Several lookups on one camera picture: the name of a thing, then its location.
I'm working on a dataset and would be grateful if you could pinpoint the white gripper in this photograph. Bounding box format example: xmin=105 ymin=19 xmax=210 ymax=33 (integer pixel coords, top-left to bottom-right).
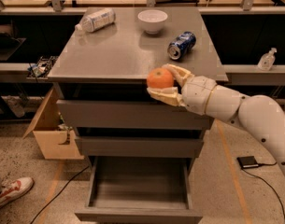
xmin=147 ymin=63 xmax=217 ymax=115

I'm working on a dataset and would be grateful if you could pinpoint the orange fruit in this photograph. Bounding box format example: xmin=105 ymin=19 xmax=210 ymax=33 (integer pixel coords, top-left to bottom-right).
xmin=147 ymin=68 xmax=174 ymax=89

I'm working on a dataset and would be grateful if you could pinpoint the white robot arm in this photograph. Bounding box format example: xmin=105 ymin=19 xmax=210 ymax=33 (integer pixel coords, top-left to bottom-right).
xmin=147 ymin=63 xmax=285 ymax=176

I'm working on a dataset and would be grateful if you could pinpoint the grey drawer cabinet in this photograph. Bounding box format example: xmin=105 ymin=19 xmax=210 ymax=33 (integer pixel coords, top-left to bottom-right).
xmin=47 ymin=7 xmax=229 ymax=161

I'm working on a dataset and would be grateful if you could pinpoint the grey middle drawer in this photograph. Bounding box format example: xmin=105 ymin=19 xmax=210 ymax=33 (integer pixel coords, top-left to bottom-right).
xmin=75 ymin=136 xmax=203 ymax=158

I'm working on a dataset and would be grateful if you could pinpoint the grey top drawer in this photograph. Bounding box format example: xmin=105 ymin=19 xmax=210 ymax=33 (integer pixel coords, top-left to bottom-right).
xmin=57 ymin=100 xmax=213 ymax=130

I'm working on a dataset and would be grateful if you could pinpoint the grey open bottom drawer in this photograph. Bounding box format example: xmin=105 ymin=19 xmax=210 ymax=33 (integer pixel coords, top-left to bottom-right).
xmin=75 ymin=157 xmax=202 ymax=224

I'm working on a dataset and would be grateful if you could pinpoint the blue soda can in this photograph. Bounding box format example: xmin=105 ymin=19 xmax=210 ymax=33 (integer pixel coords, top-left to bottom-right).
xmin=167 ymin=31 xmax=196 ymax=61

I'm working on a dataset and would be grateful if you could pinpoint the white ceramic bowl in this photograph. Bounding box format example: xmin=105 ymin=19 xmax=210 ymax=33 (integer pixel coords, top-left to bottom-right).
xmin=137 ymin=9 xmax=168 ymax=34

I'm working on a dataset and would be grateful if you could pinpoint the clear hand sanitizer bottle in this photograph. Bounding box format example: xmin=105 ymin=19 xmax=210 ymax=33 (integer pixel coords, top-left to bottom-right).
xmin=257 ymin=48 xmax=277 ymax=71

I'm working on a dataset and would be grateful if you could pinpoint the clear plastic water bottle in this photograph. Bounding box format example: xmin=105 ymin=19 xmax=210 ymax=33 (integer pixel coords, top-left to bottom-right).
xmin=75 ymin=8 xmax=116 ymax=33

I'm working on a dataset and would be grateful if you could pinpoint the black foot pedal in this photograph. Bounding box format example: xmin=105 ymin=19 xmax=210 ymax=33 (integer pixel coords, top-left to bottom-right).
xmin=236 ymin=156 xmax=259 ymax=169

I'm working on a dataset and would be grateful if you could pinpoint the cardboard box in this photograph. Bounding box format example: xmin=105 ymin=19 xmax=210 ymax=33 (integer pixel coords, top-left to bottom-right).
xmin=23 ymin=88 xmax=84 ymax=160

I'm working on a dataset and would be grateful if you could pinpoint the tray of small parts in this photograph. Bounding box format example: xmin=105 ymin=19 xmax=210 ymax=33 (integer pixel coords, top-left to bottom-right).
xmin=27 ymin=56 xmax=58 ymax=78

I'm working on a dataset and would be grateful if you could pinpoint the white red sneaker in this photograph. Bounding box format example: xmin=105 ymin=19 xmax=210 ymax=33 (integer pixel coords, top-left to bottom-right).
xmin=0 ymin=177 xmax=35 ymax=209

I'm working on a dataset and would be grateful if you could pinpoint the black floor cable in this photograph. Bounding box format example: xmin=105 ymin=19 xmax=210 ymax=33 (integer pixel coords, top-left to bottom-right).
xmin=29 ymin=164 xmax=91 ymax=224

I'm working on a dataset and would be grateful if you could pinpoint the black pedal cable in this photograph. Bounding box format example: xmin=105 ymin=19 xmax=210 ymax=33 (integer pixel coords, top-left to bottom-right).
xmin=241 ymin=161 xmax=285 ymax=224

